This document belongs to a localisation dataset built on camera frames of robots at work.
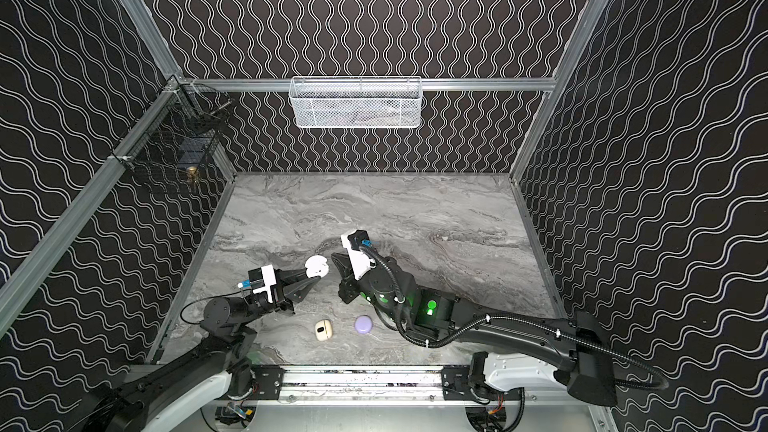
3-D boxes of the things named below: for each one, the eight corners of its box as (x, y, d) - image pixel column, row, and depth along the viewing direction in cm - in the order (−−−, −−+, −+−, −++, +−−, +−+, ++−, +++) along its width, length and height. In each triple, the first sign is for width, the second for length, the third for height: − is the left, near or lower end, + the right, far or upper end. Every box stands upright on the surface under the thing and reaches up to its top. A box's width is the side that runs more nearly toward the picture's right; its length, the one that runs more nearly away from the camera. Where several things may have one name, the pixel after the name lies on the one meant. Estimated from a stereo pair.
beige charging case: (315, 340, 83) (313, 337, 81) (318, 322, 86) (316, 319, 85) (331, 340, 83) (330, 337, 81) (333, 322, 86) (332, 319, 85)
